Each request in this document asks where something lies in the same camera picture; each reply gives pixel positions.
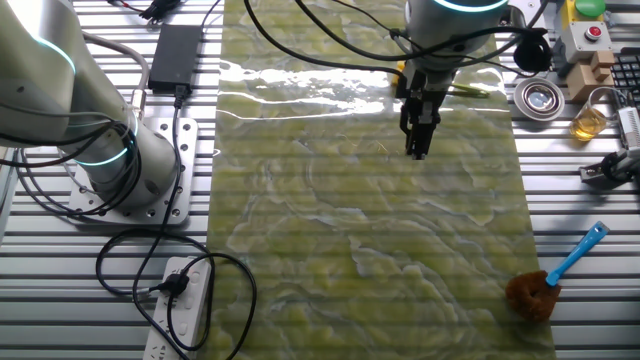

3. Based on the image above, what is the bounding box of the large wooden block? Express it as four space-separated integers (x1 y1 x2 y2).
565 59 604 104

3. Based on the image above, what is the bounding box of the grey emergency stop box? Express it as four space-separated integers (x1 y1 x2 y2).
552 20 614 77

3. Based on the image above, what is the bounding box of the silver tape roll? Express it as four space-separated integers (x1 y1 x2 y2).
513 77 566 122

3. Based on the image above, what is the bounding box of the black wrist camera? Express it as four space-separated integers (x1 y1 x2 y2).
513 27 554 74

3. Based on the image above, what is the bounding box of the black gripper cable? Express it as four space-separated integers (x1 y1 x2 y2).
243 0 407 76

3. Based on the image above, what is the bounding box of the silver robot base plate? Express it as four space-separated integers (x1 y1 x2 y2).
67 117 199 226

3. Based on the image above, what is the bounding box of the black adapter power cable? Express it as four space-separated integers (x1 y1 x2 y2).
130 83 194 360

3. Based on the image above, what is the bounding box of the black keyboard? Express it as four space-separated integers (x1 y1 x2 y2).
610 52 640 96

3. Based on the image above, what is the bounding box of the looped black cable bundle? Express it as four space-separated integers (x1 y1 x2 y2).
0 99 145 217

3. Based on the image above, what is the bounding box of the glass beaker with yellow liquid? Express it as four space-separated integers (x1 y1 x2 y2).
569 87 621 142

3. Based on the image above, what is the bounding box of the white power strip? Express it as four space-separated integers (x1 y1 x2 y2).
142 255 214 360

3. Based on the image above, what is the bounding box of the yellow sponge brush green handle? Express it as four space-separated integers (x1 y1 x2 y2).
391 59 492 99

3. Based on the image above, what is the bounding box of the green marble pattern mat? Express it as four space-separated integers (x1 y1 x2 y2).
204 0 557 360

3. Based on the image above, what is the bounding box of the grey cable with metal connector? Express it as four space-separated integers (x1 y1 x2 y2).
82 32 151 121

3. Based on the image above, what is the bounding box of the black cable with plug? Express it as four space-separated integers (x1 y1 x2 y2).
94 228 259 360

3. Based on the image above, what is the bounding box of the brown scrub brush blue handle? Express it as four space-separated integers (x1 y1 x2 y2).
504 221 611 323

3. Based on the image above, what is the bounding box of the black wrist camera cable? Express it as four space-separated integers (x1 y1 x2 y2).
293 0 550 64

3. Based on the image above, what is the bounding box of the black clamp tool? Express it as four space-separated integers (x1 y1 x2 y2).
579 148 640 190

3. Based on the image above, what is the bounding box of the black power adapter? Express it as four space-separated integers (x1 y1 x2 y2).
147 23 204 96

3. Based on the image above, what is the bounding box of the small wooden block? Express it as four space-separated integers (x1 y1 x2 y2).
589 49 616 84

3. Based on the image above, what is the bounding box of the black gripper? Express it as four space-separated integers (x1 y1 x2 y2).
395 62 455 162

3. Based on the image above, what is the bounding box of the yellow box green button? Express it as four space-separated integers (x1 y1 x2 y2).
562 0 609 29

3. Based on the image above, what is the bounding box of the bundled black cable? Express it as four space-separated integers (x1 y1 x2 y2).
107 0 181 24

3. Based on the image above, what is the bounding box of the silver depth camera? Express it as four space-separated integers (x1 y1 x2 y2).
617 106 640 151

